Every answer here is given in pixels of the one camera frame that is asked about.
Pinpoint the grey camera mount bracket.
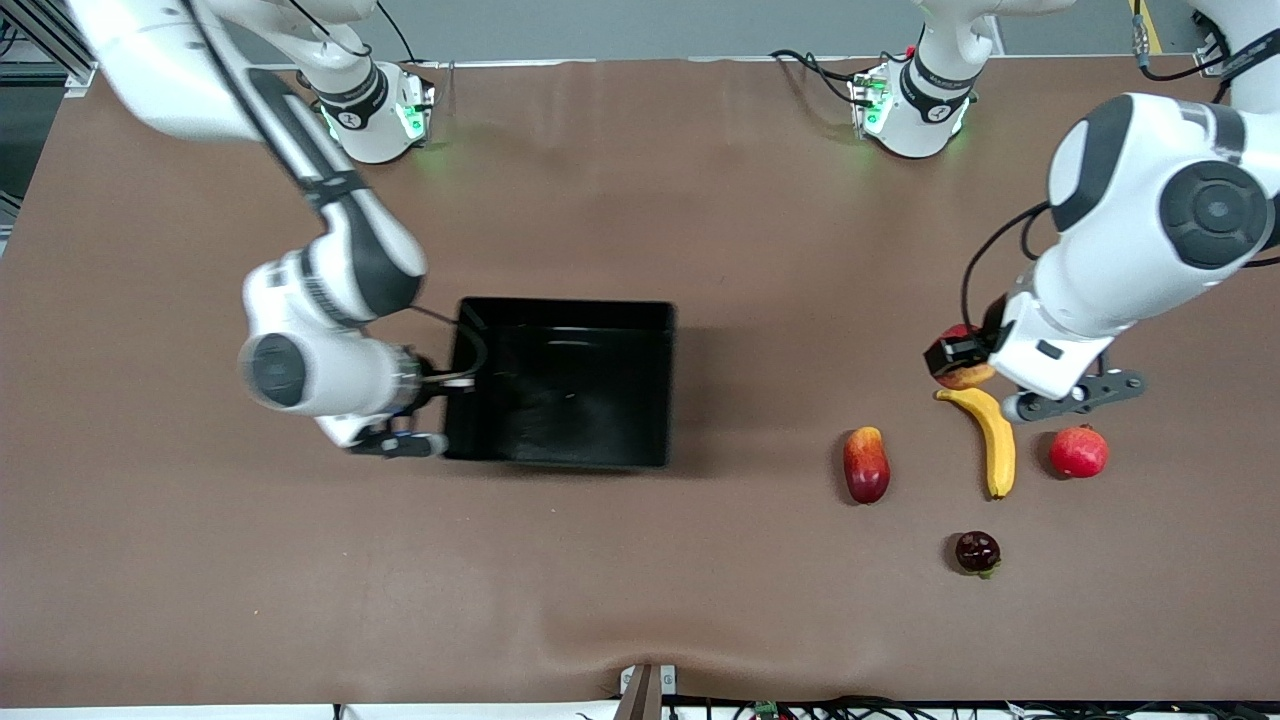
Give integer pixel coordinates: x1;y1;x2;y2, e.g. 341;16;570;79
618;663;678;720

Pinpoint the black left base cable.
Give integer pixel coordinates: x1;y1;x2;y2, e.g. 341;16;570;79
768;48;863;107

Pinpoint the brown table mat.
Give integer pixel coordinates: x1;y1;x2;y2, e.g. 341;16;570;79
0;55;1280;707

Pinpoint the black base cable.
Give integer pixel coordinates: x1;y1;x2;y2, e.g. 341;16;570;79
768;48;863;107
375;0;421;65

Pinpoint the black plastic box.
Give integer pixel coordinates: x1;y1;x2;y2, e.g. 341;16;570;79
443;296;677;470

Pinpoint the red yellow mango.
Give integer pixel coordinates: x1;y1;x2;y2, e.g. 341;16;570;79
843;426;892;505

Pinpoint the yellow banana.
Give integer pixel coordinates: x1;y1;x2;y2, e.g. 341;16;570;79
935;386;1017;500

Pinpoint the red yellow apple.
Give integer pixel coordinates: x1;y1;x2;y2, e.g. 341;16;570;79
938;323;998;391

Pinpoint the dark purple mangosteen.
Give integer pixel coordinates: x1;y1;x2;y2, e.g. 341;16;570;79
954;531;1003;580

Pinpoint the black right base cable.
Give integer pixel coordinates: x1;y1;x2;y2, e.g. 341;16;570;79
375;0;421;65

